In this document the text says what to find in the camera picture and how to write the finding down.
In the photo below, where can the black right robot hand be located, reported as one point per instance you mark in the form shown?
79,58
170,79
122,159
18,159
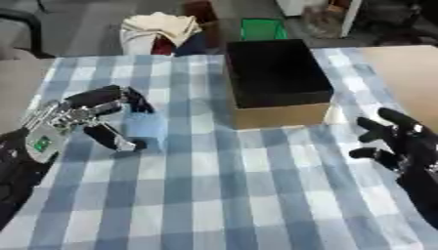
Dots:
413,143

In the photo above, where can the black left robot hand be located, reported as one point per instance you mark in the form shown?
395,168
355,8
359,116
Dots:
100,96

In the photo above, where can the light blue block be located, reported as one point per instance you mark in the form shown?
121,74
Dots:
145,128

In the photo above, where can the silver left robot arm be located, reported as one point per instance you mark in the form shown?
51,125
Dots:
40,143

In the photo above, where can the tan cardboard box black inside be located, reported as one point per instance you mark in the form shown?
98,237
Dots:
276,74

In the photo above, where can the cream cloth pile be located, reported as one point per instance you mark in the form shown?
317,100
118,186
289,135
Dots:
157,31

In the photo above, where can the black chair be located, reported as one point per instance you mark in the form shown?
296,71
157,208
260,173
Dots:
23,26

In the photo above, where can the brown wooden furniture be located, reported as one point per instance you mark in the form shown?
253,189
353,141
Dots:
204,19

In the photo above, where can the green crate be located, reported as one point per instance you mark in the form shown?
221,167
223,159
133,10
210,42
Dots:
262,29

